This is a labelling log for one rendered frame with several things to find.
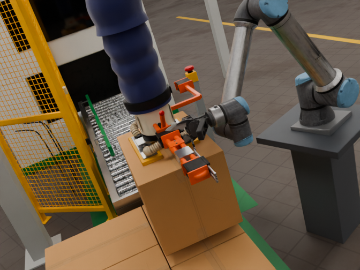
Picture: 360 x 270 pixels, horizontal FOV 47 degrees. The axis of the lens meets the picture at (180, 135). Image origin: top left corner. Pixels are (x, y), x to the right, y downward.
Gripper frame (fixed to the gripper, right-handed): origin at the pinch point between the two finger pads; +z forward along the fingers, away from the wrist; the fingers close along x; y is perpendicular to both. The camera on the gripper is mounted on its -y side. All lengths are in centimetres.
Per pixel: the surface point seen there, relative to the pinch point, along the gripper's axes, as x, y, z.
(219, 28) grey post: -47, 344, -160
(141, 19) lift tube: 47, 19, -8
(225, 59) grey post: -89, 344, -158
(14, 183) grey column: -45, 128, 97
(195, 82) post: -23, 117, -49
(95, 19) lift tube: 53, 22, 10
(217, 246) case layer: -60, -5, -3
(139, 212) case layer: -60, 49, 24
